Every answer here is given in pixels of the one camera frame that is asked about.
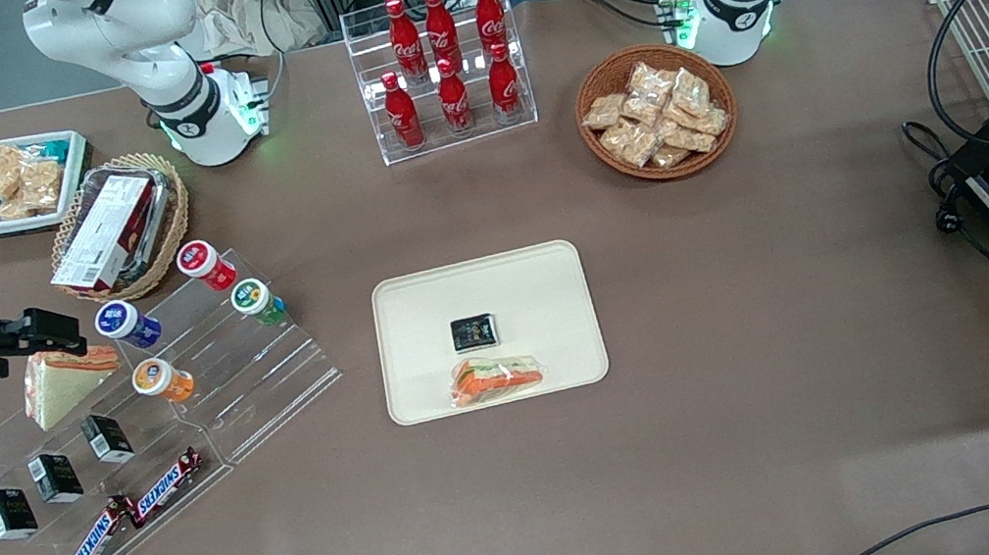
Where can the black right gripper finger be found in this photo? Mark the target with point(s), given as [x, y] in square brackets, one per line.
[50, 323]
[40, 351]

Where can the green gum bottle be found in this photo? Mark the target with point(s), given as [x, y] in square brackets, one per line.
[256, 301]

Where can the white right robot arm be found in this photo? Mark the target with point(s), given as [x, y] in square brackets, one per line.
[160, 43]

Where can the blue gum bottle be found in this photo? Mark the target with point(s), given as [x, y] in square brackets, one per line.
[125, 324]

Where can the orange gum bottle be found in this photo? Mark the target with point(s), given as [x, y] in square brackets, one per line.
[161, 380]

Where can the red gum bottle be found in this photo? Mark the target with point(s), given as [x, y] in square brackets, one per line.
[205, 264]

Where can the white rectangular snack tray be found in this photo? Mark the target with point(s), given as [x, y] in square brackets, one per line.
[75, 150]

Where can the cream serving tray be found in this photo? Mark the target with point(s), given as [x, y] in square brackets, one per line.
[549, 308]

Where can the wrapped triangle sandwich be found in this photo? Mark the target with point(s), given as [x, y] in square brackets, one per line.
[65, 385]

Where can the red box with white label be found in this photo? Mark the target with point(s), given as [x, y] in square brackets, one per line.
[101, 236]

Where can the small black box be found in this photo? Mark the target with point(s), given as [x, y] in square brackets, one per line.
[55, 478]
[9, 513]
[107, 439]

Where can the oval wicker basket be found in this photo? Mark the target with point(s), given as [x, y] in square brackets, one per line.
[175, 234]

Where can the clear plastic food container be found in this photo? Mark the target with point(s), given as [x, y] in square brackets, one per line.
[161, 186]

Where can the Snickers bar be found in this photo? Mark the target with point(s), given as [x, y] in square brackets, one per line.
[99, 539]
[166, 488]

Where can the clear acrylic tiered stand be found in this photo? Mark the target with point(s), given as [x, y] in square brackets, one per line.
[255, 395]

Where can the clear bag of crackers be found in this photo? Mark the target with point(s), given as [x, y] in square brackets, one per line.
[630, 144]
[650, 82]
[604, 111]
[672, 155]
[688, 135]
[691, 90]
[714, 121]

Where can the red Coca-Cola bottle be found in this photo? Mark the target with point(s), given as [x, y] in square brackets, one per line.
[405, 38]
[490, 15]
[455, 103]
[403, 118]
[505, 87]
[440, 23]

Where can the small black packet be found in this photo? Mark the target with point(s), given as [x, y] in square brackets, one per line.
[474, 332]

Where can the wrapped sandwich with orange filling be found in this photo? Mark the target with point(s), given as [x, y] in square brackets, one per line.
[496, 378]

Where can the round wicker basket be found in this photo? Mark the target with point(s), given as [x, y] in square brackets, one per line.
[605, 69]

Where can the clear acrylic bottle rack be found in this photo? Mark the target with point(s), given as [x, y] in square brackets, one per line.
[514, 86]

